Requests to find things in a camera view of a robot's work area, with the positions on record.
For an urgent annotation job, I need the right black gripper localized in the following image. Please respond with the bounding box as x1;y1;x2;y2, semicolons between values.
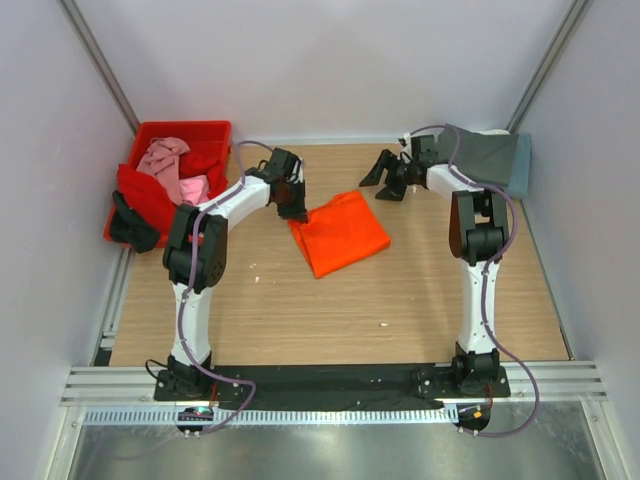
358;149;413;202

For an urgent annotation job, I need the orange t shirt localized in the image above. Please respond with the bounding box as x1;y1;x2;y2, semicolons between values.
288;190;391;279

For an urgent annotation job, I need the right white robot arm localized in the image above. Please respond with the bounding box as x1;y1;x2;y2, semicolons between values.
359;135;511;399

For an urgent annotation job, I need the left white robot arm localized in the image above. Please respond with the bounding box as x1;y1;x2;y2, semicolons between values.
154;148;308;401

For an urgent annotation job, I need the folded grey t shirt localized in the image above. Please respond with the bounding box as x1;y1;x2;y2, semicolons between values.
436;127;518;187

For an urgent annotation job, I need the red t shirt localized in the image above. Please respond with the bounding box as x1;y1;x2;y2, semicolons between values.
117;149;229;236

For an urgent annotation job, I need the light pink t shirt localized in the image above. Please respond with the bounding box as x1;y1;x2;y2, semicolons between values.
179;175;209;206

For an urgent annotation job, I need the red plastic bin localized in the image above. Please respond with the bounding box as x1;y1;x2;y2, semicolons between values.
104;121;231;249

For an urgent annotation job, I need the folded white t shirt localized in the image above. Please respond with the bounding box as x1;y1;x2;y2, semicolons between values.
474;129;511;136

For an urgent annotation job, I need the folded blue t shirt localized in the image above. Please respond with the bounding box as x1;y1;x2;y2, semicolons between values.
506;133;532;199

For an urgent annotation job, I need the dusty pink t shirt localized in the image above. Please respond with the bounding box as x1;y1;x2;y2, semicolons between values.
137;137;190;205

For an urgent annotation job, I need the black t shirt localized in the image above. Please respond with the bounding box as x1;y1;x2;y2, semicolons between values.
107;190;160;253

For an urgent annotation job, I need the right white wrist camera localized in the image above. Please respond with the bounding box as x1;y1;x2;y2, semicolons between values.
398;132;413;157

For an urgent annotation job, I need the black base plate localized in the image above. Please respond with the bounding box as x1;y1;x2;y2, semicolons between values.
154;363;511;412

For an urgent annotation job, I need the grey slotted cable duct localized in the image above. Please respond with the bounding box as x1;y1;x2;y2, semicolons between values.
83;405;458;427

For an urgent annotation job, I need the aluminium frame rail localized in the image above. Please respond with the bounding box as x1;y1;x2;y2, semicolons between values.
60;361;607;406

